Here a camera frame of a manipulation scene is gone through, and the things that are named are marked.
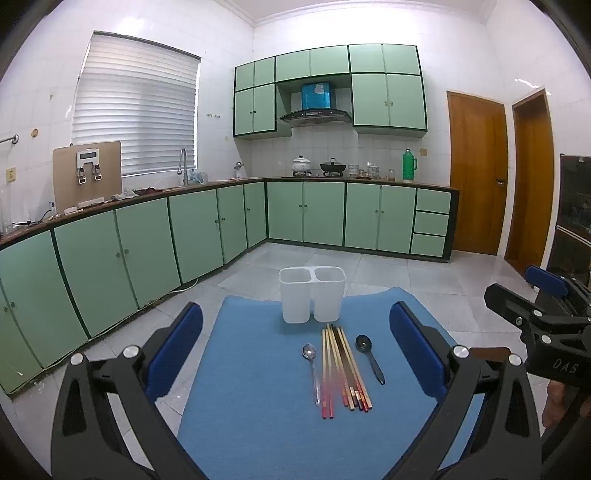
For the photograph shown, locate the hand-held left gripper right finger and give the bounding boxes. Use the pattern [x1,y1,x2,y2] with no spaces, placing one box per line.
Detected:
[389,301,542,480]

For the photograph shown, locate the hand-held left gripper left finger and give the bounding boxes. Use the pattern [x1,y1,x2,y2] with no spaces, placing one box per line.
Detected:
[51,302,208,480]

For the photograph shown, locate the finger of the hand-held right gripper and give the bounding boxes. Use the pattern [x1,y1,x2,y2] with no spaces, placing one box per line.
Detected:
[484,283,591,331]
[525,265,591,317]

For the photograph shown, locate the black plastic spoon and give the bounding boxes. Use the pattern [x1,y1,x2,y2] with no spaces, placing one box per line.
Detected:
[355,335,386,385]

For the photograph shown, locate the bundle of chopsticks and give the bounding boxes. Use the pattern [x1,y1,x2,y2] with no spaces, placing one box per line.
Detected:
[322,323,374,420]

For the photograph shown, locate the metal spoon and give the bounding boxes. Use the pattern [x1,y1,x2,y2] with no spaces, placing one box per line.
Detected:
[302,344,321,407]

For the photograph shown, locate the white two-compartment utensil holder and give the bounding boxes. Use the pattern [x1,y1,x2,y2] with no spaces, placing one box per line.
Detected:
[279,266,347,324]

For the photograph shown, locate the person's right hand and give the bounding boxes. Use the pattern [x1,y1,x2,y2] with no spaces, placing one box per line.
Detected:
[542,383,581,430]

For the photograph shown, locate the black glass cabinet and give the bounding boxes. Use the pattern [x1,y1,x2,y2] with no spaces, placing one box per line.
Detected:
[545,154,591,289]

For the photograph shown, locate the blue table mat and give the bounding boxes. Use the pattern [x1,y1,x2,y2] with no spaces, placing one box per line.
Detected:
[178,286,488,480]

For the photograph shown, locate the green cabinet drawer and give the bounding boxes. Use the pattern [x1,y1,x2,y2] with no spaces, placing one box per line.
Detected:
[414,211,450,236]
[417,189,452,214]
[411,233,447,256]

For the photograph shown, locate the narrow brown wooden door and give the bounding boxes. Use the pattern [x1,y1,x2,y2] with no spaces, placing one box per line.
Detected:
[504,88,555,278]

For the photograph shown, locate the green lower kitchen cabinets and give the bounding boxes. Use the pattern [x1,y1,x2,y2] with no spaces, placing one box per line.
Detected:
[0,180,460,398]

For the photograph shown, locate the wide brown wooden door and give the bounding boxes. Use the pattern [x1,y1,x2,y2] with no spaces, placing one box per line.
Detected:
[447,91,509,256]

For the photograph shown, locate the crumpled cloth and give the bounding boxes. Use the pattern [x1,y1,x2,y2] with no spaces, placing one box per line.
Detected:
[108,187,162,201]

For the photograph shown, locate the dark brown kitchen countertop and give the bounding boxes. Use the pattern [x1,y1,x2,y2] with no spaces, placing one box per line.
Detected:
[0,176,460,245]

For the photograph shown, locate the cardboard board with device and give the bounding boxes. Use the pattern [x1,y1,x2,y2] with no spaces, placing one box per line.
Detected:
[52,141,123,208]

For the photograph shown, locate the white device with clips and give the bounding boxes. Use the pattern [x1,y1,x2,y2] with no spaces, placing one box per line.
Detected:
[75,150,103,184]

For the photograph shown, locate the white window blind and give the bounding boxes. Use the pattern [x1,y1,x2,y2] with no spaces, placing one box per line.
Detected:
[71,31,202,177]

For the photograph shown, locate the black range hood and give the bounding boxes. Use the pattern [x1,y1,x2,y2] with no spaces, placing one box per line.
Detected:
[279,108,354,128]

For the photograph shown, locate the blue-wrapped hood chimney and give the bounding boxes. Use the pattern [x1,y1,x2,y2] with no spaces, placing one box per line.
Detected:
[301,82,332,112]

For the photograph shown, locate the green upper wall cabinets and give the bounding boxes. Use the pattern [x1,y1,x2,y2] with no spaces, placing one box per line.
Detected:
[233,44,428,139]

